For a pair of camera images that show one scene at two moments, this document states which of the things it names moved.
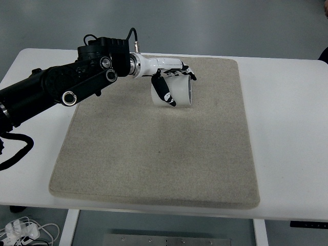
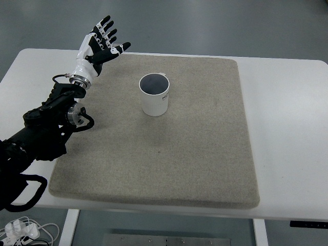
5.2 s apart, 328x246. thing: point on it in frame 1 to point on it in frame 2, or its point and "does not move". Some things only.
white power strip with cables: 27,232 does not move
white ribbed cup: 180,88 to 155,88
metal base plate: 164,239 does not move
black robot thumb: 160,84 to 111,53
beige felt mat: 120,144 does not move
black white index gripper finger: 189,72 to 101,23
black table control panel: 321,224 does not move
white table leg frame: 67,235 does not move
